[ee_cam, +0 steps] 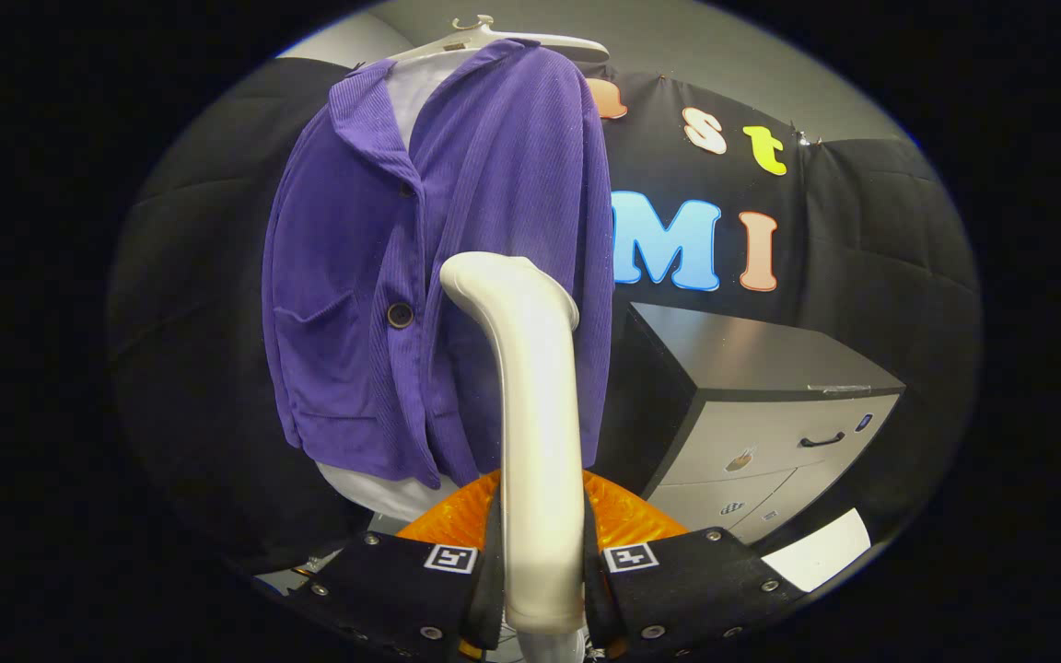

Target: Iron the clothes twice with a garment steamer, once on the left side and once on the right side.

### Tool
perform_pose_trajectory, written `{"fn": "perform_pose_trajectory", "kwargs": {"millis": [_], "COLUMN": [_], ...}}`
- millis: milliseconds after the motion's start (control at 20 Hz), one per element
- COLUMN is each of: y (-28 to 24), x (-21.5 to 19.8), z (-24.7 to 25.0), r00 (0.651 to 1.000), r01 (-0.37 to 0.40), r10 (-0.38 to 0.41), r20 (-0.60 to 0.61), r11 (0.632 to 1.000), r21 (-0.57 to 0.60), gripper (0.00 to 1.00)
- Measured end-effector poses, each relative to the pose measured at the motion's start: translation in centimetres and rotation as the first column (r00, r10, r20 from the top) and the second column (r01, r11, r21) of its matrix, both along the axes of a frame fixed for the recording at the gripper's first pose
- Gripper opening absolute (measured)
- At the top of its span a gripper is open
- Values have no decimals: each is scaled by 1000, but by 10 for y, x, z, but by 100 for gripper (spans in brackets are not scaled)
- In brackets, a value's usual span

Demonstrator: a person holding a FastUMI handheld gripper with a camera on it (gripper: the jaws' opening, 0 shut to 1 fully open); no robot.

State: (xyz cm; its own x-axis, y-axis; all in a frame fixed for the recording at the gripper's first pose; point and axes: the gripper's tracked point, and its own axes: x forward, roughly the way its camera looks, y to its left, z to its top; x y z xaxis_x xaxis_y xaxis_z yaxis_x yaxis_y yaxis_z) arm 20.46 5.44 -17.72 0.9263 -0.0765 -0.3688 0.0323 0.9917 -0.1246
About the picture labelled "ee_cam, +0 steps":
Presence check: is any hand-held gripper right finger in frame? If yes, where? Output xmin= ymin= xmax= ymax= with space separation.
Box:
xmin=578 ymin=469 xmax=810 ymax=663

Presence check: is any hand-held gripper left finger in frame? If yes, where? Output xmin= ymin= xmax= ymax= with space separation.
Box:
xmin=289 ymin=470 xmax=506 ymax=663

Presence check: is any grey garment steamer hose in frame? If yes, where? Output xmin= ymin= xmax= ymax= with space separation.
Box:
xmin=538 ymin=631 xmax=589 ymax=663

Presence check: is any white garment steamer head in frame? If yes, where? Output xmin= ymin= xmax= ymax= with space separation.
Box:
xmin=438 ymin=250 xmax=588 ymax=637

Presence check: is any purple corduroy jacket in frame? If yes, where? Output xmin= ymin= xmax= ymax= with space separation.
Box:
xmin=261 ymin=38 xmax=617 ymax=490

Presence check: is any white plastic clothes hanger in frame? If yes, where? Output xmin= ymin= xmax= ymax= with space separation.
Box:
xmin=387 ymin=14 xmax=612 ymax=65

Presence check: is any white paper sheet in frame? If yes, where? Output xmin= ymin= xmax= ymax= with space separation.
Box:
xmin=760 ymin=507 xmax=873 ymax=593

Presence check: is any grey drawer cabinet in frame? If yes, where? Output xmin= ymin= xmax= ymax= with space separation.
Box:
xmin=597 ymin=301 xmax=908 ymax=546

